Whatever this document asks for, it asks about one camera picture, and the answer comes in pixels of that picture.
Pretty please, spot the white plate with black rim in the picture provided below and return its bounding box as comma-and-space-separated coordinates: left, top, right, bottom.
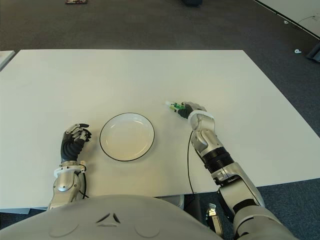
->
99, 112, 156, 161

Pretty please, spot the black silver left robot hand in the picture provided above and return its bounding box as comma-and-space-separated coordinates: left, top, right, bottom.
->
59, 122, 93, 163

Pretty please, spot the white side table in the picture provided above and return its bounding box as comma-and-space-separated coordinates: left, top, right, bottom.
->
0, 50, 16, 72

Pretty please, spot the white board with black edge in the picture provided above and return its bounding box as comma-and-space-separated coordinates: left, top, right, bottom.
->
252, 0, 320, 40

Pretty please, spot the green white toothpaste tube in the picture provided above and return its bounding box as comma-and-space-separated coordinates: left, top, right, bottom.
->
164, 100, 186, 113

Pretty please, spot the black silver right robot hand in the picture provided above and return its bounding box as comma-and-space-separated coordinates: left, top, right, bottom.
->
176, 101, 208, 120

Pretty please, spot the dark blue grey object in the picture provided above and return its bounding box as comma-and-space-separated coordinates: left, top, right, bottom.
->
306, 42, 320, 63

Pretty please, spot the thin wire on white board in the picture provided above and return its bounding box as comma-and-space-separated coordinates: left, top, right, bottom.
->
297, 15, 316, 25

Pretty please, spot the dark object on floor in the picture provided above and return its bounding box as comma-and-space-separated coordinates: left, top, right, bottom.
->
180, 0, 204, 7

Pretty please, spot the grey robot torso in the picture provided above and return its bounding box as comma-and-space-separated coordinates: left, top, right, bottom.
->
0, 194, 221, 240

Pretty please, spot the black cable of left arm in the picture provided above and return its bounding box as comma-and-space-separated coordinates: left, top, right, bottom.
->
79, 167, 90, 200

